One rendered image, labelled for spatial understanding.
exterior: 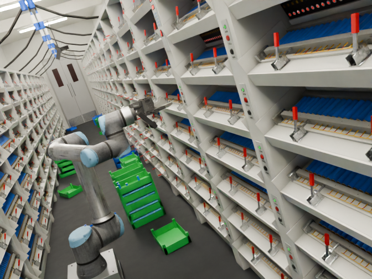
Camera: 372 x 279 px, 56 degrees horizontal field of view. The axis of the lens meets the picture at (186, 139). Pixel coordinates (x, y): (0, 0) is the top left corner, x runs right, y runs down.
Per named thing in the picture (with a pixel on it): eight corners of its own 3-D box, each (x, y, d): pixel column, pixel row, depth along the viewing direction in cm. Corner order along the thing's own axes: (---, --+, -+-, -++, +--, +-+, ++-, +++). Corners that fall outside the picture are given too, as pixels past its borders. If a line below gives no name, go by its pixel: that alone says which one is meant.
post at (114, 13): (176, 195, 333) (104, 1, 287) (173, 192, 341) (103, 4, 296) (195, 187, 337) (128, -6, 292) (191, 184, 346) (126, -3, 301)
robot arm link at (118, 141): (108, 161, 175) (98, 138, 173) (127, 153, 181) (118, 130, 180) (116, 160, 167) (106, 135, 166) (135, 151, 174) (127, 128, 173)
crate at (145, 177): (119, 196, 286) (116, 187, 284) (115, 189, 305) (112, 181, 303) (153, 181, 294) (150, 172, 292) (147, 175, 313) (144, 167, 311)
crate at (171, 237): (153, 238, 269) (150, 229, 267) (177, 226, 275) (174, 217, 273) (166, 255, 241) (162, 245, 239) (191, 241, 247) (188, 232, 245)
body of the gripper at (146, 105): (153, 96, 174) (129, 105, 171) (158, 113, 176) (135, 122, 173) (149, 96, 181) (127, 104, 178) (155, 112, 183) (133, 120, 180)
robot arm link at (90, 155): (37, 144, 210) (84, 148, 158) (57, 137, 218) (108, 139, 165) (44, 162, 213) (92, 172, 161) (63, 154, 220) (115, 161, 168)
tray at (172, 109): (192, 120, 188) (181, 107, 185) (164, 111, 245) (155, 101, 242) (218, 94, 190) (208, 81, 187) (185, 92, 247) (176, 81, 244)
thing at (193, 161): (214, 187, 198) (199, 170, 193) (182, 163, 255) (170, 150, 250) (239, 161, 200) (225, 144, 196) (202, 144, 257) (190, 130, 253)
